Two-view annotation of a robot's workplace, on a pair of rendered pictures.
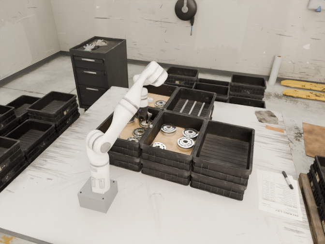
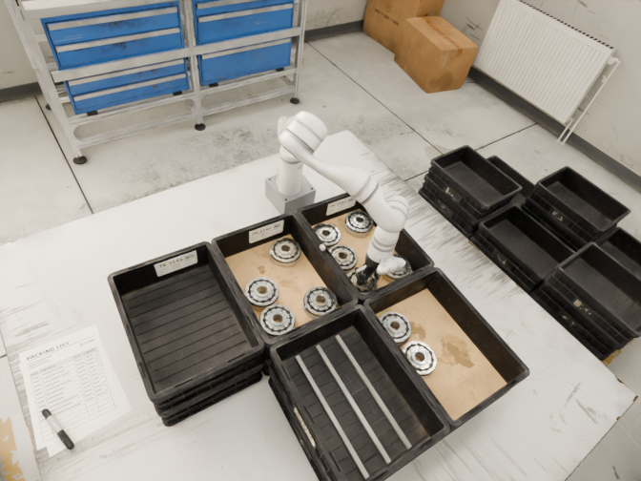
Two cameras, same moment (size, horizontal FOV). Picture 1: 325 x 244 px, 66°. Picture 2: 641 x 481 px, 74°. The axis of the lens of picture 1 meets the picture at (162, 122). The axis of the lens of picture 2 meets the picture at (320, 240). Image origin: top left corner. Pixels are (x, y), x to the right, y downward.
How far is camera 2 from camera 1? 182 cm
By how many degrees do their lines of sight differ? 82
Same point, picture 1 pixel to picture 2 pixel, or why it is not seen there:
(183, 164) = (225, 251)
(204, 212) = not seen: hidden behind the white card
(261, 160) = (131, 449)
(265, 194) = (93, 360)
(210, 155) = (209, 311)
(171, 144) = (282, 282)
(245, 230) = (103, 281)
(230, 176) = (144, 280)
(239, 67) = not seen: outside the picture
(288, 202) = (49, 375)
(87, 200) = not seen: hidden behind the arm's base
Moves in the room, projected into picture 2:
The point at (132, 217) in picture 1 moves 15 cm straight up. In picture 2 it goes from (237, 209) to (237, 181)
